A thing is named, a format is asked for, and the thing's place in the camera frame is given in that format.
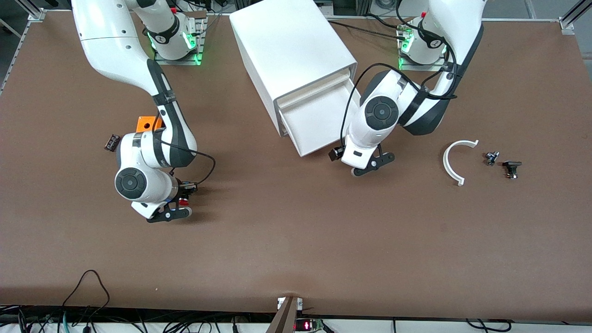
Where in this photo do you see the black button holder part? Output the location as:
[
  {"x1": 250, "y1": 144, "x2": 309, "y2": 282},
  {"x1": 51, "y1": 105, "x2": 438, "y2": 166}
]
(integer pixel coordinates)
[{"x1": 502, "y1": 160, "x2": 523, "y2": 180}]

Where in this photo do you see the white drawer cabinet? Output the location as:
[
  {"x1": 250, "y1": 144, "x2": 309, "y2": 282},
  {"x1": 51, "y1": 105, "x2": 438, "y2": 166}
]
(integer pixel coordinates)
[{"x1": 229, "y1": 0, "x2": 358, "y2": 137}]

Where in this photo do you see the white curved plastic piece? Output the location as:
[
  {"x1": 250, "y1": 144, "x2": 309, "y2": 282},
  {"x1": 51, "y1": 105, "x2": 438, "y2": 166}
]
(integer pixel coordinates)
[{"x1": 443, "y1": 140, "x2": 480, "y2": 187}]

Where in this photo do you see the circuit board with red display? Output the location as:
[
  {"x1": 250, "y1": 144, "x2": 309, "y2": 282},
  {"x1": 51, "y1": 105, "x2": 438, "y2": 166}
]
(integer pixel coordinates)
[{"x1": 295, "y1": 318, "x2": 324, "y2": 332}]

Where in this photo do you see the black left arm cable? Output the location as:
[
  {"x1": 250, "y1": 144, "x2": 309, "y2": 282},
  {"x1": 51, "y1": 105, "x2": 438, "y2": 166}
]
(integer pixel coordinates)
[{"x1": 340, "y1": 14, "x2": 459, "y2": 151}]

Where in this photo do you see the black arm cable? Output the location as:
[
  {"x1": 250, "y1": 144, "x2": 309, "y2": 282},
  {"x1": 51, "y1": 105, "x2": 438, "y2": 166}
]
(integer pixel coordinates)
[
  {"x1": 155, "y1": 92, "x2": 217, "y2": 188},
  {"x1": 340, "y1": 14, "x2": 459, "y2": 151}
]

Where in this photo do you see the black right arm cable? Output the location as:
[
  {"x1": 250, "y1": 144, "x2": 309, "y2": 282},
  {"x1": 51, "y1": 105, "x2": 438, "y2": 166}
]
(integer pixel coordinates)
[{"x1": 155, "y1": 92, "x2": 217, "y2": 188}]

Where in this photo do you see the thin black looped cable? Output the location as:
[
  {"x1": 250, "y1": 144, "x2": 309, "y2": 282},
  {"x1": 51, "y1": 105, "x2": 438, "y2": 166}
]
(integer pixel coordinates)
[{"x1": 61, "y1": 270, "x2": 111, "y2": 320}]

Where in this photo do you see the orange button enclosure box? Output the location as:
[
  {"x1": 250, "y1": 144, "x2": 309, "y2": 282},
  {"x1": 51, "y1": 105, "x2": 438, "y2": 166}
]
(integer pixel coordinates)
[{"x1": 136, "y1": 116, "x2": 162, "y2": 139}]

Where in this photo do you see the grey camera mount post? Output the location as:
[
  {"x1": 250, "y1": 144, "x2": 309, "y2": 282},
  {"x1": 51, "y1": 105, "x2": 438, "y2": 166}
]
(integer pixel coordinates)
[{"x1": 266, "y1": 296, "x2": 303, "y2": 333}]

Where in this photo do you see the black cable under table edge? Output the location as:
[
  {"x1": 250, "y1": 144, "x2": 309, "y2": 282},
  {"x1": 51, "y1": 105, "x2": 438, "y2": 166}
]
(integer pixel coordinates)
[{"x1": 465, "y1": 319, "x2": 512, "y2": 333}]

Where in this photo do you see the aluminium frame profile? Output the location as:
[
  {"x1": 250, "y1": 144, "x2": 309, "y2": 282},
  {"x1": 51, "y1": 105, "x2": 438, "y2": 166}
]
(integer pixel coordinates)
[
  {"x1": 18, "y1": 0, "x2": 48, "y2": 24},
  {"x1": 559, "y1": 0, "x2": 592, "y2": 35}
]

